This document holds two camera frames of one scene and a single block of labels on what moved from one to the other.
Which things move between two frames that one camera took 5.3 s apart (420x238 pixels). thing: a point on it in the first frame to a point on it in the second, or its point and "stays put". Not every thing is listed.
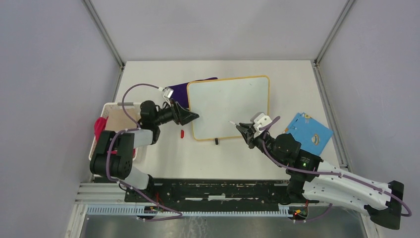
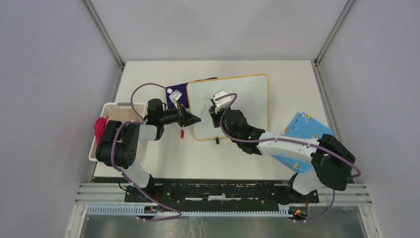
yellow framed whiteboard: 218,102 stays put
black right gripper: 248,134 to 216,115
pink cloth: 99,125 stays put
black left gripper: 181,116 stays put
